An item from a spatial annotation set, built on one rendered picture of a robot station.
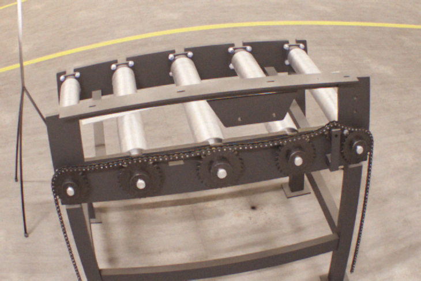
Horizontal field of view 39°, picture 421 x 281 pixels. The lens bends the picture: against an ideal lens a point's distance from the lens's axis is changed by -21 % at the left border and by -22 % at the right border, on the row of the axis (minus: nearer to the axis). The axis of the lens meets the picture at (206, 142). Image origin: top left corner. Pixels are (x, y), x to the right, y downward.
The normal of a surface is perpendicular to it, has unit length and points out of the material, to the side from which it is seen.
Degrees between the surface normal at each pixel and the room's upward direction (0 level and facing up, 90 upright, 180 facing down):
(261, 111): 90
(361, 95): 90
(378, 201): 0
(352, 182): 90
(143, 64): 90
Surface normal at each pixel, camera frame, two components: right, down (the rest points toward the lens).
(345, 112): 0.18, 0.49
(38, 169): -0.05, -0.86
